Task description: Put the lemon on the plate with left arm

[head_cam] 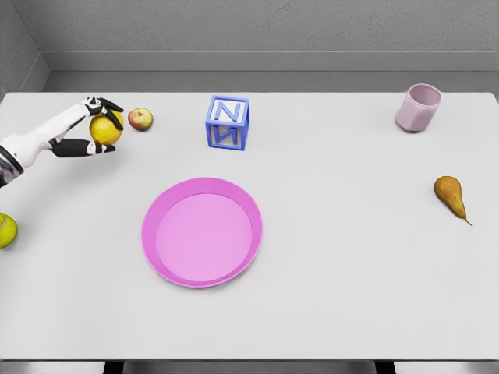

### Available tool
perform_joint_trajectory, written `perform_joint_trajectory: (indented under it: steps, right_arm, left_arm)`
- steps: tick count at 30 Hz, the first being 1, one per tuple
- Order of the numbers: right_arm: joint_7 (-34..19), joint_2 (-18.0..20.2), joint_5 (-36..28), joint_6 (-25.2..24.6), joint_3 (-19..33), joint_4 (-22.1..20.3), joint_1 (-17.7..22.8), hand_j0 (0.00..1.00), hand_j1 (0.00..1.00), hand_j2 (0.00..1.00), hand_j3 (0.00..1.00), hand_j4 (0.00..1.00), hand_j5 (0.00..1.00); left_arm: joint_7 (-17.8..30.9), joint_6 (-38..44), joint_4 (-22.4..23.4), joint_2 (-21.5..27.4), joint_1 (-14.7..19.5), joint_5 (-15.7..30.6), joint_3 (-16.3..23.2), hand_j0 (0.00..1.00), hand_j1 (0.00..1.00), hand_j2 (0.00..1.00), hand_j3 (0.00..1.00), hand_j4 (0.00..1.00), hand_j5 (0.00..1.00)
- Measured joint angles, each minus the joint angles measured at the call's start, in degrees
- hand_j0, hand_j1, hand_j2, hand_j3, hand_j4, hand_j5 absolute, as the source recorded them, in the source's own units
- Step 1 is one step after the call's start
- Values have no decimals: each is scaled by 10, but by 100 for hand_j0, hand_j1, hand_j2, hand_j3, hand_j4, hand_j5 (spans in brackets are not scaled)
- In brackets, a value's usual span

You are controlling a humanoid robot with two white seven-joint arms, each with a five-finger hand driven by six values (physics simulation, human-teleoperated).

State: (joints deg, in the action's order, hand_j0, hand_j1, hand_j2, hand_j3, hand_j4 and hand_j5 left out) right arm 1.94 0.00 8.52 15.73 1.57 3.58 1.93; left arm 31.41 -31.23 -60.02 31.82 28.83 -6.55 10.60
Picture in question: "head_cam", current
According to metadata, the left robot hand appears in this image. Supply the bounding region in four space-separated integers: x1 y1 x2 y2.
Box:
27 96 125 159

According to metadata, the yellow lemon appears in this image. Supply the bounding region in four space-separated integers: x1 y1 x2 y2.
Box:
89 110 125 146

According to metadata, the pink plate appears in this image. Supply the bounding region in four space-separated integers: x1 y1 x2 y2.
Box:
140 177 264 289

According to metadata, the red-yellow apple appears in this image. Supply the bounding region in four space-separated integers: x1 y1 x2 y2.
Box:
127 107 154 132

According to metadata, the yellow-green cup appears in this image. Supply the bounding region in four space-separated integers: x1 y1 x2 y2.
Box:
0 212 19 249

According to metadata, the blue letter block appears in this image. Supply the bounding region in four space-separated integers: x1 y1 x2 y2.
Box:
204 95 251 152

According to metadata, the pale purple cup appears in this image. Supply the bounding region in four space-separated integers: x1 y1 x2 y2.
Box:
395 83 443 133

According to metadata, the brown-yellow pear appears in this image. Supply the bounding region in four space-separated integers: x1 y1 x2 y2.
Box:
434 175 473 227

